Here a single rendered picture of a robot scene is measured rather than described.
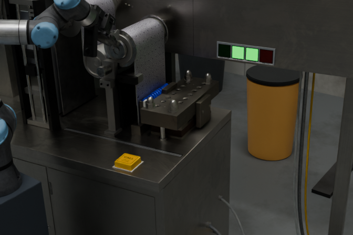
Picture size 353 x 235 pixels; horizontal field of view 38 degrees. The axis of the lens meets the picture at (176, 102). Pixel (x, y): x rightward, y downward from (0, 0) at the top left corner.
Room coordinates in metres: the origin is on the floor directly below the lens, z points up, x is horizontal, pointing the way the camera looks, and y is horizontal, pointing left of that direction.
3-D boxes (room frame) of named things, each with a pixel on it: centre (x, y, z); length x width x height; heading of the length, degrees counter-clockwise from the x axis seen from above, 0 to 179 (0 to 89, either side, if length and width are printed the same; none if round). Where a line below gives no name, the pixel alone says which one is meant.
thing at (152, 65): (1.98, 0.10, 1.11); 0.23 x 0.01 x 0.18; 152
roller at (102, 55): (2.07, 0.26, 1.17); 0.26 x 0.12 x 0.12; 152
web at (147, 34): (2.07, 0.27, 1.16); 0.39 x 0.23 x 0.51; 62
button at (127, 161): (1.62, 0.18, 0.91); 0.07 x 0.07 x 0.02; 62
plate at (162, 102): (1.96, -0.02, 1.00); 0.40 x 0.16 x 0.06; 152
